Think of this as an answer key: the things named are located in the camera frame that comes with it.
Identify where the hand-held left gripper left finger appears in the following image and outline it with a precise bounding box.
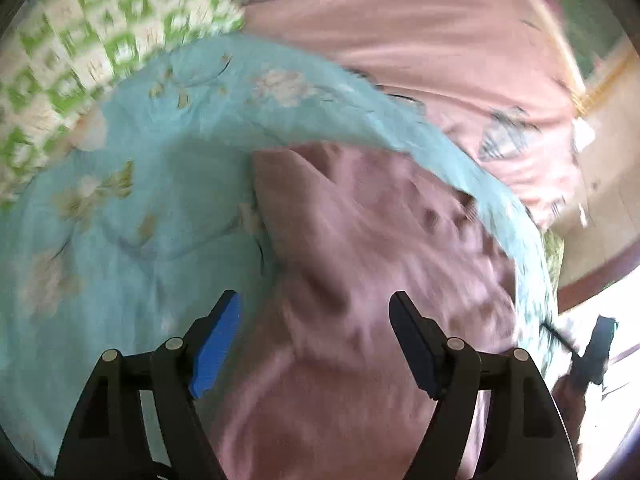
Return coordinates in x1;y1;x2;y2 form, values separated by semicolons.
54;289;242;480

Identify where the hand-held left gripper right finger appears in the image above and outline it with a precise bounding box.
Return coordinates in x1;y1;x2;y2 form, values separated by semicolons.
389;290;578;480

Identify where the pink knitted sweater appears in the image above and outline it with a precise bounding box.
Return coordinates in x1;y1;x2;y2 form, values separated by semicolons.
212;141;518;480

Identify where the person's right forearm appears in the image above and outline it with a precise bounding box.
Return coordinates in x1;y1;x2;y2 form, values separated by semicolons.
552;375;588;456

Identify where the light blue floral blanket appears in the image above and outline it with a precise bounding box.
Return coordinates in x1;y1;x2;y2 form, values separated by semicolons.
0;35;558;476

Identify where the pink bedsheet with plaid hearts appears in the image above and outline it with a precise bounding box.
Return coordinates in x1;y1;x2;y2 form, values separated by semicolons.
220;0;586;231

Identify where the green checked pillow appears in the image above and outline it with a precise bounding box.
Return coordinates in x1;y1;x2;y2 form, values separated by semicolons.
0;0;246;211

